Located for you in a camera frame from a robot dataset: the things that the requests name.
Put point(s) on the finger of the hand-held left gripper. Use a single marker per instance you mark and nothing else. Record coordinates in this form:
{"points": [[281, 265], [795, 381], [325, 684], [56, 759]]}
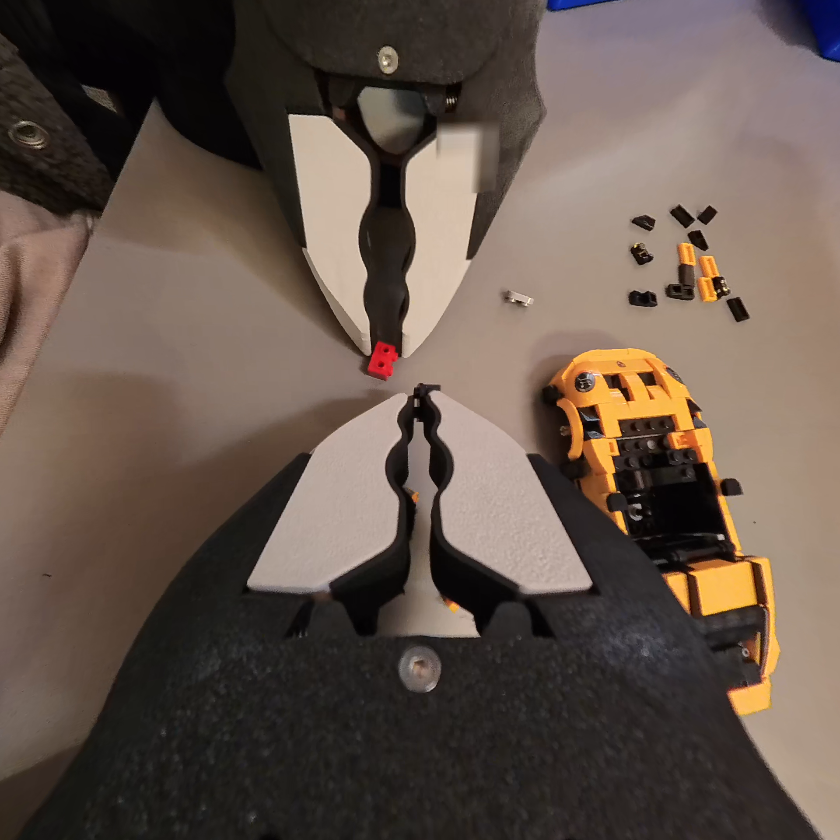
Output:
{"points": [[328, 210], [439, 262]]}

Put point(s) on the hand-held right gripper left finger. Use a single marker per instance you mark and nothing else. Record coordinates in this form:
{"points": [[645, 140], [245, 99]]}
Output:
{"points": [[334, 512]]}

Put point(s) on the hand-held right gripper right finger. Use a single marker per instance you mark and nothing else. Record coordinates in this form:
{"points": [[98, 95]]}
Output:
{"points": [[512, 512]]}

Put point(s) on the red lego brick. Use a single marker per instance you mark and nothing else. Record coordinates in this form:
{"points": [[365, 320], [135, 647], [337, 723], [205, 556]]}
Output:
{"points": [[380, 362]]}

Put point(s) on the pile of small lego parts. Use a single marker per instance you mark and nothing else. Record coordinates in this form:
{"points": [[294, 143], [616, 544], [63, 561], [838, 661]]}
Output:
{"points": [[707, 279]]}

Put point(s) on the orange lego car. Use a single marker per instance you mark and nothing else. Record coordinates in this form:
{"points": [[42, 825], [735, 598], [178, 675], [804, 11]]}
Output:
{"points": [[722, 590]]}

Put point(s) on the black fleece jacket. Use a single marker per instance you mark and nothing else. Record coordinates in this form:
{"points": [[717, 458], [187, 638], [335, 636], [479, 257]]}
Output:
{"points": [[52, 157]]}

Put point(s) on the blue plastic bin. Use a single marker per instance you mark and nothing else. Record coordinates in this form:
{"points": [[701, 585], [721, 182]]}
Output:
{"points": [[828, 36]]}

